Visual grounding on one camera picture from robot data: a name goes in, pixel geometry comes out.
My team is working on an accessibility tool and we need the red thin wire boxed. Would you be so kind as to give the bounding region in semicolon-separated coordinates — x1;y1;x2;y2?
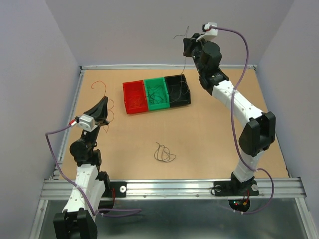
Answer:
91;80;116;134

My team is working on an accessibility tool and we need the purple camera cable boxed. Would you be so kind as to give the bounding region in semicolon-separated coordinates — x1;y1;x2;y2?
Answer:
215;26;276;215
45;123;143;218

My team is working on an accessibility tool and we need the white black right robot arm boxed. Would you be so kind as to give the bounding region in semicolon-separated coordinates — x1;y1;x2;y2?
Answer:
183;33;276;196

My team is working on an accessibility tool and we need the grey white right wrist camera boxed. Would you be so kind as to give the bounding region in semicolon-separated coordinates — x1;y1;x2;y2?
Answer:
196;22;218;42

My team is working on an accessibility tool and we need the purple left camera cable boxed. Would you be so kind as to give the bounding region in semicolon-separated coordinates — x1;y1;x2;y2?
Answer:
45;123;143;218

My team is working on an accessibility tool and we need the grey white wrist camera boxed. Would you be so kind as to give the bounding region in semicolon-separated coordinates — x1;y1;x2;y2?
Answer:
196;22;218;42
76;114;97;132

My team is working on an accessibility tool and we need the green plastic bin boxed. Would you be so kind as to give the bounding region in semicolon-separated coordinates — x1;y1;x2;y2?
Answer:
144;77;170;111

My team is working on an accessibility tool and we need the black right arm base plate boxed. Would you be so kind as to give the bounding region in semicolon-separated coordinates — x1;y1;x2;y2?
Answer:
213;180;259;197

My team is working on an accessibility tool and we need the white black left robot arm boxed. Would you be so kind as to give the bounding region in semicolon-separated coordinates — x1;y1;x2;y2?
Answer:
53;96;111;239

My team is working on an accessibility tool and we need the red plastic bin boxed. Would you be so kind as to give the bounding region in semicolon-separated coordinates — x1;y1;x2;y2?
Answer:
123;80;149;115

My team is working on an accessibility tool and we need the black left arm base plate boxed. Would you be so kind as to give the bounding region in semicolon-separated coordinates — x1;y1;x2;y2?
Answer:
102;181;127;198

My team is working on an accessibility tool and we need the aluminium front mounting rail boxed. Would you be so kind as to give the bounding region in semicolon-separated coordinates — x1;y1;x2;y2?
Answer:
40;178;307;200

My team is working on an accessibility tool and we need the black plastic bin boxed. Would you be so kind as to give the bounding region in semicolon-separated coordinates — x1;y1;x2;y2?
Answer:
164;74;191;108

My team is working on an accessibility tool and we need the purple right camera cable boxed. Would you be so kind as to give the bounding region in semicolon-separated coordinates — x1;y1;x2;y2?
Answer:
215;26;276;215

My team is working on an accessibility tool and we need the dark thin wire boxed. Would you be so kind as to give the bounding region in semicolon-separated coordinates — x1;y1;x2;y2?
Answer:
173;26;191;75

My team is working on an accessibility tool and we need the dark grey looped wire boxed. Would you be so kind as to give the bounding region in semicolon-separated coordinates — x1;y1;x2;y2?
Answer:
154;141;177;162

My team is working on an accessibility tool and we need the aluminium table edge frame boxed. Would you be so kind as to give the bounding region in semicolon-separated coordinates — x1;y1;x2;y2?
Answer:
51;64;257;180

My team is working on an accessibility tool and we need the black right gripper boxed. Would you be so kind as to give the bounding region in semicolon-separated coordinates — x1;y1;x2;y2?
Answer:
183;33;209;75

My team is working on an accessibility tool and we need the grey white left wrist camera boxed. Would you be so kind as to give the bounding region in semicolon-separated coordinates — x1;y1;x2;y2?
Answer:
76;114;97;132

